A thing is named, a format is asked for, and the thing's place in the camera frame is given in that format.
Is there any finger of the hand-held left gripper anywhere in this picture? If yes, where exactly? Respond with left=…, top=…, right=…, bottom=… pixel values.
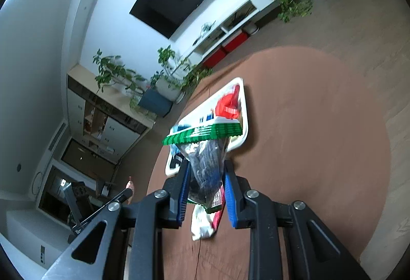
left=68, top=188, right=134, bottom=244

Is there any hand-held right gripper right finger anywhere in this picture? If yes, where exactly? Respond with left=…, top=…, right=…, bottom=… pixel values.
left=223, top=160, right=370, bottom=280

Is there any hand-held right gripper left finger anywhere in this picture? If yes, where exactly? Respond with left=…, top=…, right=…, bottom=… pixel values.
left=41, top=158, right=192, bottom=280

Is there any red green seed bag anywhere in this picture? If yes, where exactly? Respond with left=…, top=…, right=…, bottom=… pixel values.
left=162, top=86, right=244, bottom=214

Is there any white plastic tray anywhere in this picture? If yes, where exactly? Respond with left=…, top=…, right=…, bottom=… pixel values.
left=165, top=76, right=250, bottom=176

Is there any white red-trim snack packet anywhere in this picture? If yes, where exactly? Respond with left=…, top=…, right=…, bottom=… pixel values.
left=191, top=205, right=225, bottom=241

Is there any light blue snack packet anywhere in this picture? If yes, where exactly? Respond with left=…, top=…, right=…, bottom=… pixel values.
left=170, top=145, right=184, bottom=168

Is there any wooden display cabinet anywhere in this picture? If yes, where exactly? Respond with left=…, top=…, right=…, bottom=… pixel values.
left=67, top=65, right=156, bottom=162

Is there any small dark planter box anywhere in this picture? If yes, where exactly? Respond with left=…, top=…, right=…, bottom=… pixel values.
left=138, top=89, right=173, bottom=118

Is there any low white planter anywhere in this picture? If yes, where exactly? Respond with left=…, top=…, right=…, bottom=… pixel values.
left=154, top=76, right=186, bottom=104

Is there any leafy green plant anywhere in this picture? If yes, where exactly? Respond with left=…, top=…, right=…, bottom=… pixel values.
left=92, top=48, right=148, bottom=107

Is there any bushy green plant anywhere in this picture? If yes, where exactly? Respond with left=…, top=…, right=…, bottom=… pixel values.
left=149, top=44, right=213, bottom=98

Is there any red storage box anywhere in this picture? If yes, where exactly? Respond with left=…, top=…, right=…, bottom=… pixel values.
left=202, top=46, right=229, bottom=69
left=222, top=32, right=249, bottom=54

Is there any white television cabinet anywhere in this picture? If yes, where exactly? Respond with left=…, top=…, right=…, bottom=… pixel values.
left=184, top=0, right=303, bottom=68

